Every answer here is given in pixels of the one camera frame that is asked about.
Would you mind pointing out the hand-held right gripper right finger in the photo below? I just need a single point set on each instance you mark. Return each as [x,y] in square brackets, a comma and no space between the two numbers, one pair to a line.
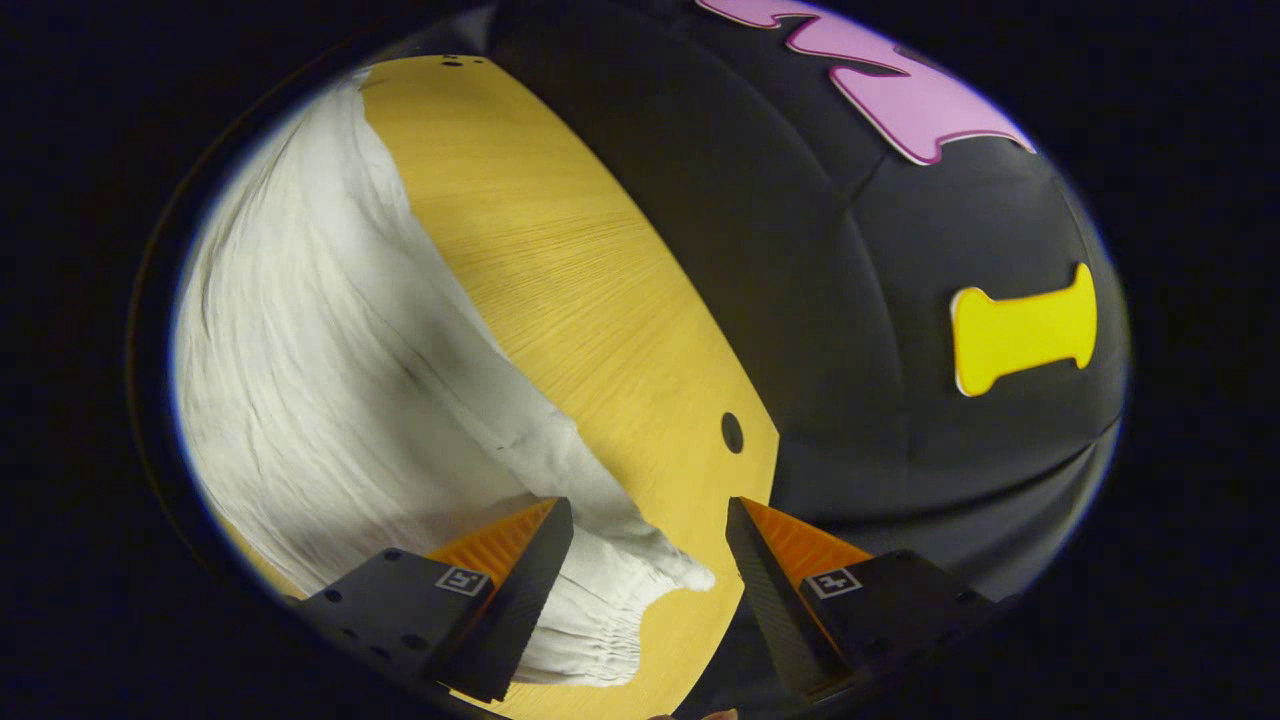
[775,610]

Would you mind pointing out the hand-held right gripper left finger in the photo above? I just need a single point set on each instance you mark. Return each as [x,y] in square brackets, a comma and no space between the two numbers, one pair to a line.
[510,620]

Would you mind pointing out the white jeans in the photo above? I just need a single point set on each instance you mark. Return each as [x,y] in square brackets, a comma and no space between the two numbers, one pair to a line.
[330,380]

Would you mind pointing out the black backdrop cloth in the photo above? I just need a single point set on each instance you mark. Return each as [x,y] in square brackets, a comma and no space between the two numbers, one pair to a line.
[800,280]

